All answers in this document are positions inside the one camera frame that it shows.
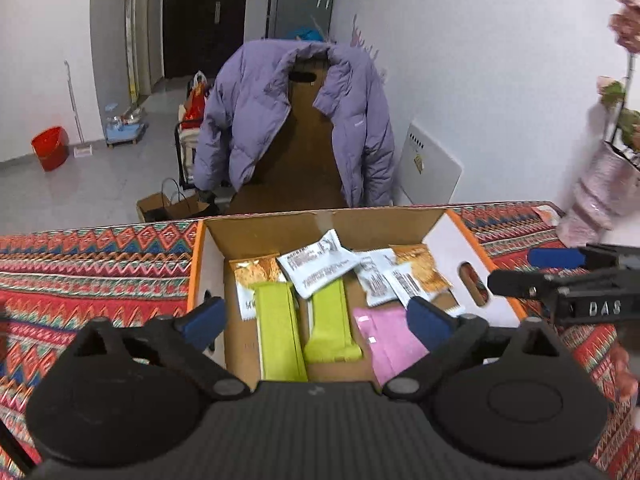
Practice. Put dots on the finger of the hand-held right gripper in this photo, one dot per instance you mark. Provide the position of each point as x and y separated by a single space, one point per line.
555 258
515 282

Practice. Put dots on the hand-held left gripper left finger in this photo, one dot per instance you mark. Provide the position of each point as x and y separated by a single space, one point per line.
202 320

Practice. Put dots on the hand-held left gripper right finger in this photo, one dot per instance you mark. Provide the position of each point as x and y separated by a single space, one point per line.
430 320

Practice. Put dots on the white cracker snack packet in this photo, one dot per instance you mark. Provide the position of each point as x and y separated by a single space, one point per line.
255 272
425 270

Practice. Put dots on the pink snack packet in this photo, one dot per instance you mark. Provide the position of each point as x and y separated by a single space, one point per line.
385 345

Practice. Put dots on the lime green snack packet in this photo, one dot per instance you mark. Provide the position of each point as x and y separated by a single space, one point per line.
277 330
330 330

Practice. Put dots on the red cardboard box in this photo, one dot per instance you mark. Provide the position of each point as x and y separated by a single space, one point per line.
260 240

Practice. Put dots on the pink ceramic vase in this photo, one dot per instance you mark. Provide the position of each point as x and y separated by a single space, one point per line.
595 195

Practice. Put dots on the brown paper bag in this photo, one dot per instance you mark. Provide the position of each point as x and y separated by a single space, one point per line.
187 210

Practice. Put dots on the small cardboard box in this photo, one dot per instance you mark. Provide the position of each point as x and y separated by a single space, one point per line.
147 205

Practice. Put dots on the white board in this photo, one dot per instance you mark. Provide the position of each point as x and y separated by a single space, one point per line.
430 170

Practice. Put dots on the shopping trolley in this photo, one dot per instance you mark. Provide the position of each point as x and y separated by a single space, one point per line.
189 160

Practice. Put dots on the brown chair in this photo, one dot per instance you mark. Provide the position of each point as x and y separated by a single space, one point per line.
305 160

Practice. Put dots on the blue low stand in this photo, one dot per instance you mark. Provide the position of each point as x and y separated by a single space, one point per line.
125 132

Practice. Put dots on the white mop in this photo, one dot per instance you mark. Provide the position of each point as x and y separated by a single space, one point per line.
83 150

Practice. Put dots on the red plastic bag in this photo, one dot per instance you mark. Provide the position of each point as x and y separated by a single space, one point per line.
195 110

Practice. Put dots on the purple puffer jacket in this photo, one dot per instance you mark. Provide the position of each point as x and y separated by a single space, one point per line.
250 110

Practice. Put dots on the red plastic bucket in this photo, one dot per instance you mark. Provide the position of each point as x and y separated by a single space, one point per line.
50 150

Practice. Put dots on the bunch of dried pink roses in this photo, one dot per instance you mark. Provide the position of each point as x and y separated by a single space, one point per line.
625 25

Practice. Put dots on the dark entrance door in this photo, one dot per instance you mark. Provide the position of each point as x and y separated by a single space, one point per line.
210 35

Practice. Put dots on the blue cloth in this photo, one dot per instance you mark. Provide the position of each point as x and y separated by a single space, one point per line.
307 35

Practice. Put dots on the grey refrigerator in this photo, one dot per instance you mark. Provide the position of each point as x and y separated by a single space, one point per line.
300 0

